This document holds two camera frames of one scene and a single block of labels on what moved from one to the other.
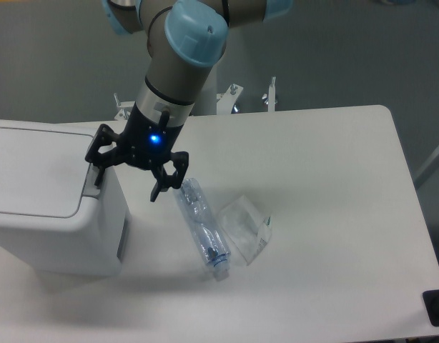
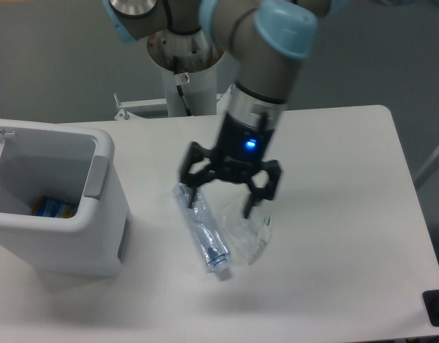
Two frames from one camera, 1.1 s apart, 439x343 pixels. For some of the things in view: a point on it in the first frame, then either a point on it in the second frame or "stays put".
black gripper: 144,143 to 242,149
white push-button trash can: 45,206 stays put
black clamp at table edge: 436,302 stays put
